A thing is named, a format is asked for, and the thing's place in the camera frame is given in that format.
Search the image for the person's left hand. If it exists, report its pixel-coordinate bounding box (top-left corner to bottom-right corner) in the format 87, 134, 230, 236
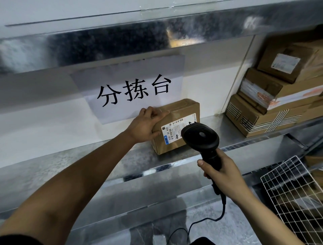
125, 106, 170, 144

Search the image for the person's right hand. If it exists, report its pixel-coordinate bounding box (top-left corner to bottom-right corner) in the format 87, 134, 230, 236
196, 148, 252, 205

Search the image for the marker scrawl label cardboard box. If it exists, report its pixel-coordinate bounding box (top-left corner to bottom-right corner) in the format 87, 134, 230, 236
151, 98, 200, 155

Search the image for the black barcode scanner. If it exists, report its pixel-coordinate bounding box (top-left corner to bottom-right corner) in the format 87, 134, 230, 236
181, 122, 227, 205

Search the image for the stack of cardboard boxes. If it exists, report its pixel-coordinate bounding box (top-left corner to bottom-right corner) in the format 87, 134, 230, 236
225, 39, 323, 138

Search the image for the white sticker cardboard box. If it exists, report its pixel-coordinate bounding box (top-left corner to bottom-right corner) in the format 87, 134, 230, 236
304, 155, 323, 188

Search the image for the yellow corner label cardboard box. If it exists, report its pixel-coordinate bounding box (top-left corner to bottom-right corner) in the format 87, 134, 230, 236
257, 39, 323, 84

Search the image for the person's left forearm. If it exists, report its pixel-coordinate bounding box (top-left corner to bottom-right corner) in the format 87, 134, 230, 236
0, 132, 138, 239

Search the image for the person's right forearm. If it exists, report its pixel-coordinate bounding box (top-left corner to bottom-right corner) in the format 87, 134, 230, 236
235, 190, 304, 245

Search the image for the metal shelving rack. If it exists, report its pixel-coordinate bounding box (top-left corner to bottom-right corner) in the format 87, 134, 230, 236
0, 0, 323, 245

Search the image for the person's black sleeve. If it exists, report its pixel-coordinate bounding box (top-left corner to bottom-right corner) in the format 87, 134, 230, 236
0, 235, 36, 245

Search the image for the white paper sign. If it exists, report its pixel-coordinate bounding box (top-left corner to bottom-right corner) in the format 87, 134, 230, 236
70, 55, 185, 125

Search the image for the black scanner cable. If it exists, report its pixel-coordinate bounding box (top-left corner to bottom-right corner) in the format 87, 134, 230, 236
166, 203, 226, 245

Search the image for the white wire basket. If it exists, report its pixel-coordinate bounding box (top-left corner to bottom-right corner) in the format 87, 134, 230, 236
260, 155, 323, 245

